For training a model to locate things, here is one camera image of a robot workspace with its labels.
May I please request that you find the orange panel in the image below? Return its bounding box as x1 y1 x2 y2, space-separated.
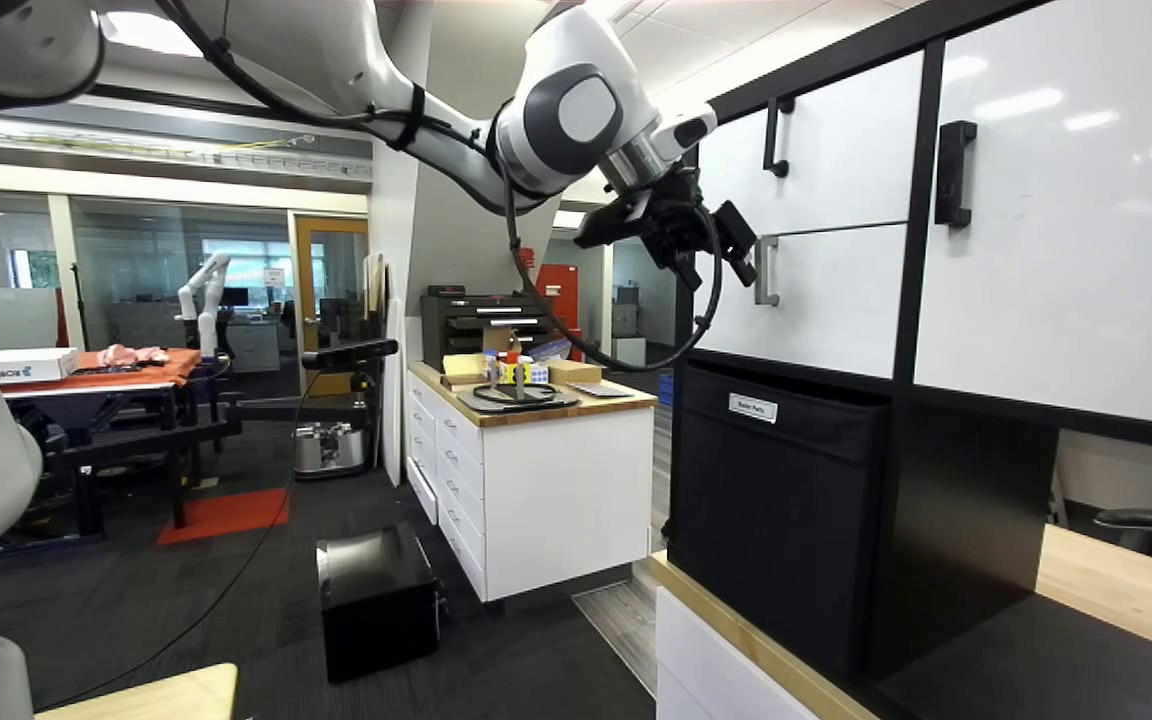
531 261 584 339

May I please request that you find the silver drawer handle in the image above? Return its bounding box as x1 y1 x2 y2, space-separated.
753 230 784 313

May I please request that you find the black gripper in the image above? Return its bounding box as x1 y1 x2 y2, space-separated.
614 166 760 286

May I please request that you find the white drawer with black handle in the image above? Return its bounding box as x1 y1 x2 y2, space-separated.
694 51 927 239

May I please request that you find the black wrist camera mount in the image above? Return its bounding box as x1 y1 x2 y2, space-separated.
570 193 650 251

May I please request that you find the ceiling light panel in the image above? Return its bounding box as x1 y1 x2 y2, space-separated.
99 9 206 60

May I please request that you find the white flat box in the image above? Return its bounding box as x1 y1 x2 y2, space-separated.
0 342 85 389

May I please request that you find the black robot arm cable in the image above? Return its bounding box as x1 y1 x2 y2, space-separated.
500 171 729 377

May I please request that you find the yellow red small object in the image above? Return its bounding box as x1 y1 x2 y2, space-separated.
492 347 531 390

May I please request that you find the silver metal bin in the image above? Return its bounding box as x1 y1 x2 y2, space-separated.
293 414 371 480

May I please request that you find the white bin label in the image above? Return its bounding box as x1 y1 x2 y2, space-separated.
724 389 784 429

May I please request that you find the red floor mat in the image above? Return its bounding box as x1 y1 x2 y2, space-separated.
152 485 295 552

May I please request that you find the black door handle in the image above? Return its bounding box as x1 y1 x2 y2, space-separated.
930 115 981 230

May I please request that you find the black box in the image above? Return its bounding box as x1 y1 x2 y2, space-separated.
313 520 447 687

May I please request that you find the black fabric bin drawer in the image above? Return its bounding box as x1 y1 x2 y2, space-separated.
667 360 891 682

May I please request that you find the black file cabinet frame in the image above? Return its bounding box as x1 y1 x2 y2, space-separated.
663 0 1152 720

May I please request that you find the white drawer with silver handle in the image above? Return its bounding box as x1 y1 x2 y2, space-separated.
692 214 912 385

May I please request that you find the black drawer handle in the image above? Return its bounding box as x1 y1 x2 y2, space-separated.
760 96 795 181

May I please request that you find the wooden door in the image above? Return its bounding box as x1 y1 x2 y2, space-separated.
286 213 375 403

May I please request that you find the black printer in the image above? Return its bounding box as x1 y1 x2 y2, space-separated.
414 281 555 372

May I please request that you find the red topped table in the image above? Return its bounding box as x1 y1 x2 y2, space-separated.
0 347 236 534

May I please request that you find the white island cabinet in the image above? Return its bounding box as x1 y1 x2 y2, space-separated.
399 357 661 606

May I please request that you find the white cabinet door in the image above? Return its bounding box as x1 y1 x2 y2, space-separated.
912 0 1152 433

